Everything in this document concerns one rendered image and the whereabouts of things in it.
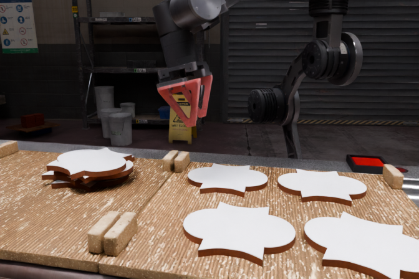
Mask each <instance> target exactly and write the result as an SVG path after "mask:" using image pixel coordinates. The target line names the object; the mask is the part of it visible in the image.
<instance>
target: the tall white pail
mask: <svg viewBox="0 0 419 279"><path fill-rule="evenodd" d="M94 88H95V89H94V90H95V96H96V103H97V115H98V118H100V111H99V110H101V109H104V108H114V86H98V87H94Z"/></svg>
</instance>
